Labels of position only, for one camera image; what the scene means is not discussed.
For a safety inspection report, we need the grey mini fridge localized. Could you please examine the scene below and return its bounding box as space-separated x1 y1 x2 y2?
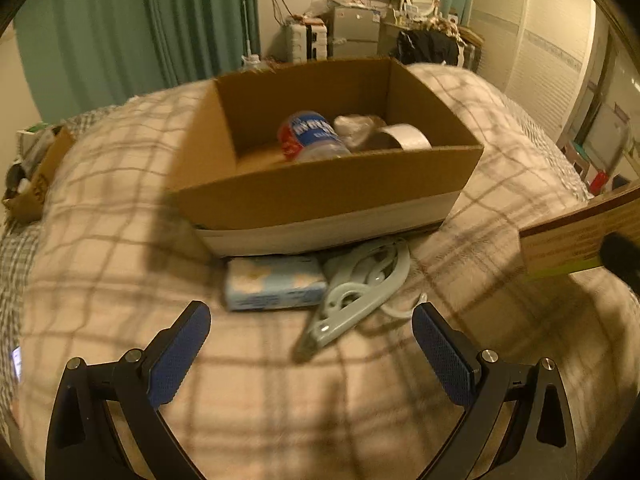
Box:
330 6 381 58

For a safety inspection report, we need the white tape roll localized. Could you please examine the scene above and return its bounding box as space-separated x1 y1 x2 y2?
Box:
364 124 432 152

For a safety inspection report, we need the small cluttered cardboard box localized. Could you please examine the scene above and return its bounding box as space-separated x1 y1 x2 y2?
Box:
2 124 75 223

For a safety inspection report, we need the blue tissue pack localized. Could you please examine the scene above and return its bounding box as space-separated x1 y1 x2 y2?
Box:
224 256 328 312

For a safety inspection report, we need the striped grey bed sheet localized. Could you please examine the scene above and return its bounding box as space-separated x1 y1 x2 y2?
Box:
0 104 122 441

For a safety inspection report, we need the black jacket on chair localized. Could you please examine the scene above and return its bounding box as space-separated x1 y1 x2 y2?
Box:
390 29 464 66

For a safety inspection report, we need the grey folding hanger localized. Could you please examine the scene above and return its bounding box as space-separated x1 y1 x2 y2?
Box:
293 237 413 363

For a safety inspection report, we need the white louvered wardrobe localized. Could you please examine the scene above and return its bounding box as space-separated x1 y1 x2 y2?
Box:
469 0 596 141

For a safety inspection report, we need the clear plastic water bottle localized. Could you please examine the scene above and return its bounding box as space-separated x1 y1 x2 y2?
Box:
277 110 350 162

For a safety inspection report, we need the open brown cardboard box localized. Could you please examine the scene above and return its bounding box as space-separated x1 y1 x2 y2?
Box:
167 56 485 258

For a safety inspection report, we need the white suitcase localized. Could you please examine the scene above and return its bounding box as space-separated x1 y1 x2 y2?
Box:
285 18 328 63

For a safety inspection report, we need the glowing smartphone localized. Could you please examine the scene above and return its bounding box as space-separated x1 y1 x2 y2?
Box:
11 346 22 382

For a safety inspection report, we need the brown paper box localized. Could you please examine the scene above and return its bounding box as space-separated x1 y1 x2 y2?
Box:
518 181 639 276

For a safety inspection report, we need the plaid cream blanket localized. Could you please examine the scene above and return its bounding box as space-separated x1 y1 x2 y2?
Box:
18 66 639 479

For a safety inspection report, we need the large clear water jug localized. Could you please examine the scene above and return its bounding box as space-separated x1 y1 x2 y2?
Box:
240 54 271 73

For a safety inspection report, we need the large green curtain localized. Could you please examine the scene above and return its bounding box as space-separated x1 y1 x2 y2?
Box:
14 0 259 122

